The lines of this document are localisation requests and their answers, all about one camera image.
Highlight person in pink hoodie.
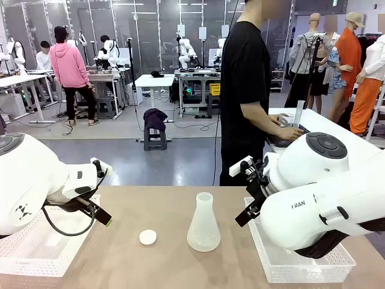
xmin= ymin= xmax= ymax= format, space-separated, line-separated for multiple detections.
xmin=49 ymin=26 xmax=100 ymax=126

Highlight black tripod stand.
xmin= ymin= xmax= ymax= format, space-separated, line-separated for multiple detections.
xmin=296 ymin=33 xmax=328 ymax=111

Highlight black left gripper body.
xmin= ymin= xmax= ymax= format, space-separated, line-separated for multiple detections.
xmin=44 ymin=196 xmax=91 ymax=214

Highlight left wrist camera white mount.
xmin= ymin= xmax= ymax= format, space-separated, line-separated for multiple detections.
xmin=90 ymin=157 xmax=114 ymax=178

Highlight person in black t-shirt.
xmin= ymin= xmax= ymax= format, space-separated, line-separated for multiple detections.
xmin=219 ymin=0 xmax=279 ymax=187

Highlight white round flask cap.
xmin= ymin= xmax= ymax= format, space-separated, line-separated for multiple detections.
xmin=138 ymin=229 xmax=158 ymax=246

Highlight arm black cable sleeve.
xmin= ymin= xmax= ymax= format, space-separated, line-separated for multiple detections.
xmin=294 ymin=222 xmax=385 ymax=259
xmin=42 ymin=198 xmax=100 ymax=237

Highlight figure in blue floral dress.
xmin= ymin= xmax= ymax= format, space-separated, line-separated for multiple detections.
xmin=321 ymin=14 xmax=350 ymax=91

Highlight small white desk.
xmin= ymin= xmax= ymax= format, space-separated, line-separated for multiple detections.
xmin=135 ymin=74 xmax=176 ymax=142

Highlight mannequin white top orange trousers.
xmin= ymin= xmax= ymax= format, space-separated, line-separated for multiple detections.
xmin=350 ymin=34 xmax=385 ymax=136

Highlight dark cloth bundle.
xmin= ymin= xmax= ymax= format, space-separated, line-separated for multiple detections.
xmin=143 ymin=108 xmax=168 ymax=132

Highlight right arm black cable sleeve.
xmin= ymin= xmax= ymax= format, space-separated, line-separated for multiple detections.
xmin=294 ymin=222 xmax=385 ymax=259

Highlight black plastic tray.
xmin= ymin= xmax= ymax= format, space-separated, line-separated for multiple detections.
xmin=266 ymin=123 xmax=312 ymax=148

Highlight person's right forearm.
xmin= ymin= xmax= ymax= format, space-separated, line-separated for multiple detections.
xmin=240 ymin=102 xmax=285 ymax=139

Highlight person's left hand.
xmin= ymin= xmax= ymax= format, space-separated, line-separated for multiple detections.
xmin=268 ymin=113 xmax=289 ymax=127

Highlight person's right hand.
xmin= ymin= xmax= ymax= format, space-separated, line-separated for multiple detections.
xmin=277 ymin=125 xmax=305 ymax=142

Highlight white humanoid robot black straps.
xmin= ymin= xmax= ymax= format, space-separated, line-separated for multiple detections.
xmin=5 ymin=37 xmax=28 ymax=76

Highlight translucent plastic Erlenmeyer flask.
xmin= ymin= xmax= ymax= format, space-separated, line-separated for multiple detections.
xmin=186 ymin=191 xmax=222 ymax=252

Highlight cluttered grey workbench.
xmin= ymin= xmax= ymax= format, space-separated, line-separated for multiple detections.
xmin=85 ymin=66 xmax=132 ymax=117

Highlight metal frame workbench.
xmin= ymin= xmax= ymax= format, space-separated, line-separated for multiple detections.
xmin=174 ymin=68 xmax=222 ymax=119

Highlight long white table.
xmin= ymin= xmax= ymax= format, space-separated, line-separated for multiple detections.
xmin=0 ymin=73 xmax=57 ymax=125

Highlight seated person white shirt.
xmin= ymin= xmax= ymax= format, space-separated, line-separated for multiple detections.
xmin=35 ymin=40 xmax=57 ymax=73

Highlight clear plastic graduated cylinder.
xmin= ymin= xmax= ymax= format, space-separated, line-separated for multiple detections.
xmin=293 ymin=101 xmax=304 ymax=129

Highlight left arm black cable sleeve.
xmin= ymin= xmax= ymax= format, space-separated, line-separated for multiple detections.
xmin=42 ymin=198 xmax=100 ymax=237

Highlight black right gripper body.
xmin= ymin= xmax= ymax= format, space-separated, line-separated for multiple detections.
xmin=245 ymin=164 xmax=272 ymax=212

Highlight mannequin orange dress tan cap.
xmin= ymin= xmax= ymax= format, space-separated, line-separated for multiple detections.
xmin=326 ymin=11 xmax=366 ymax=122

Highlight white shoe rack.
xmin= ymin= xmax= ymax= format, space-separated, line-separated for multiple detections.
xmin=269 ymin=69 xmax=286 ymax=93

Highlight mannequin in grey shirt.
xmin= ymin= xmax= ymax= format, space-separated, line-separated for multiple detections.
xmin=285 ymin=13 xmax=334 ymax=110

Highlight grey plastic step stool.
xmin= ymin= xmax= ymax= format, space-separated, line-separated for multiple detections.
xmin=95 ymin=96 xmax=117 ymax=120
xmin=206 ymin=93 xmax=221 ymax=117
xmin=143 ymin=126 xmax=168 ymax=151

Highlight white perforated plastic basket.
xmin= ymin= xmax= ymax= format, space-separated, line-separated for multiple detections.
xmin=0 ymin=194 xmax=102 ymax=278
xmin=244 ymin=197 xmax=357 ymax=284

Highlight white figure with black hair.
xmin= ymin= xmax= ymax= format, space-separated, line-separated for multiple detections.
xmin=97 ymin=35 xmax=120 ymax=67

